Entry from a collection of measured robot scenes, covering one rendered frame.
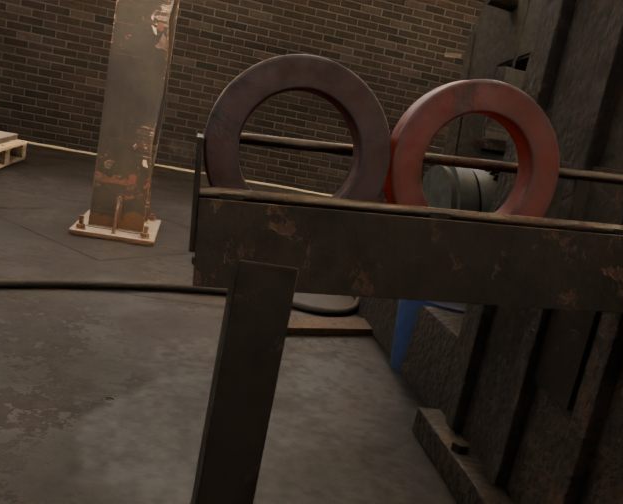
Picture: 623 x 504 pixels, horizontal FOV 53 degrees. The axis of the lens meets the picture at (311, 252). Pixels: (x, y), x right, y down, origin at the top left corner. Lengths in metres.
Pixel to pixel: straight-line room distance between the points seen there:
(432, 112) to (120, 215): 2.65
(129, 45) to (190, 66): 3.57
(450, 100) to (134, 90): 2.58
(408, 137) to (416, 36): 6.47
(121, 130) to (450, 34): 4.76
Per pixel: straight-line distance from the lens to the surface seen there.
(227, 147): 0.61
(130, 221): 3.19
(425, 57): 7.12
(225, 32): 6.73
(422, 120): 0.64
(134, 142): 3.14
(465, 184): 1.98
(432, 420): 1.60
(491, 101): 0.67
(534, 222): 0.68
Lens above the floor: 0.70
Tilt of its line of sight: 11 degrees down
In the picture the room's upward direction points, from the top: 11 degrees clockwise
